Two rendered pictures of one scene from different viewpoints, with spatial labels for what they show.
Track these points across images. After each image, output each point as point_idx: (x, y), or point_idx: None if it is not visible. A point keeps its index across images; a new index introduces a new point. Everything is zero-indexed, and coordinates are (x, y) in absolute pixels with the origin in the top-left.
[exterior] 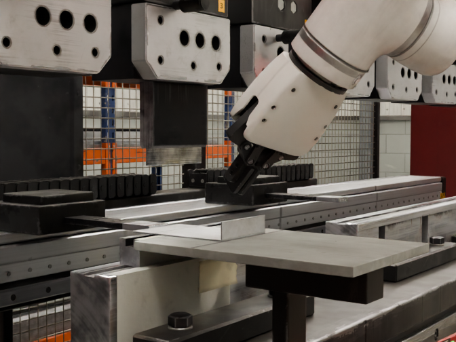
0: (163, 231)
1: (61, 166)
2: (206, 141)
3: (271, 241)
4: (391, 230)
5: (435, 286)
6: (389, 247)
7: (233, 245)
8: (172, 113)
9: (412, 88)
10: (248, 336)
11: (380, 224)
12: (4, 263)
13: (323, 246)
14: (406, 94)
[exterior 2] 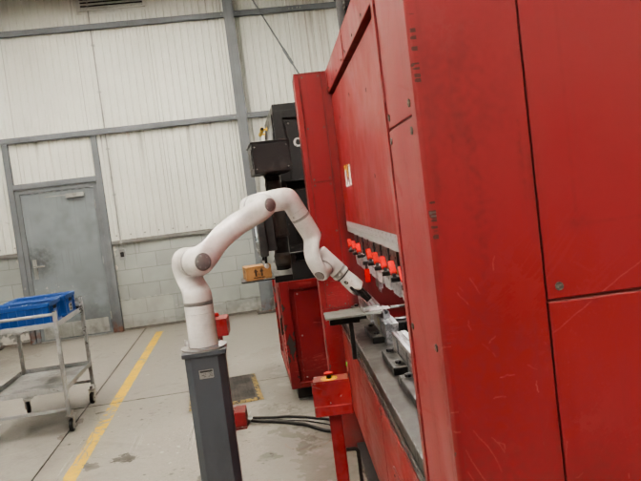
0: (381, 306)
1: None
2: (379, 287)
3: (353, 311)
4: (399, 345)
5: (367, 360)
6: (329, 316)
7: (356, 309)
8: (376, 279)
9: (388, 283)
10: (368, 336)
11: (395, 338)
12: None
13: (341, 313)
14: (387, 285)
